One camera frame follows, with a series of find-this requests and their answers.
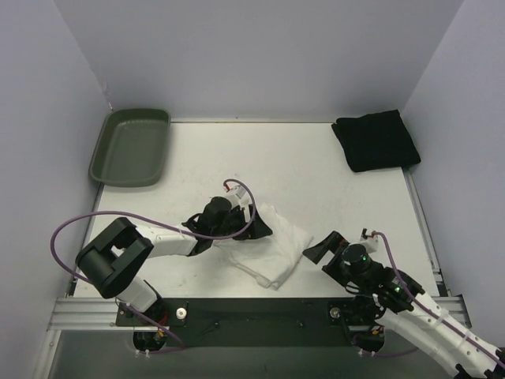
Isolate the white t-shirt with robot print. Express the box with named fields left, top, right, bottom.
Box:
left=216, top=203, right=313, bottom=290

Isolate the black t-shirt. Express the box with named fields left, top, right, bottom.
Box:
left=331, top=110, right=421, bottom=173

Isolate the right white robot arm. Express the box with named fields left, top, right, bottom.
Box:
left=303, top=230, right=504, bottom=378

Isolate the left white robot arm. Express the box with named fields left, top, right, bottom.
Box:
left=76, top=195, right=273, bottom=325

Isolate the dark green plastic tray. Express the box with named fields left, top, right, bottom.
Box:
left=88, top=108, right=170, bottom=188

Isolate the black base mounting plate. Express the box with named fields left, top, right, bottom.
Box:
left=114, top=298, right=402, bottom=348

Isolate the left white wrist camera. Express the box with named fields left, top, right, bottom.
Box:
left=225, top=185, right=251, bottom=208

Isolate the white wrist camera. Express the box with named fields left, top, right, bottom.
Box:
left=358, top=228, right=379, bottom=254
left=225, top=185, right=251, bottom=208

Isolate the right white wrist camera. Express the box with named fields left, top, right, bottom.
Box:
left=358, top=228, right=379, bottom=254

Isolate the aluminium extrusion rail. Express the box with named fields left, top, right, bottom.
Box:
left=47, top=297, right=155, bottom=332

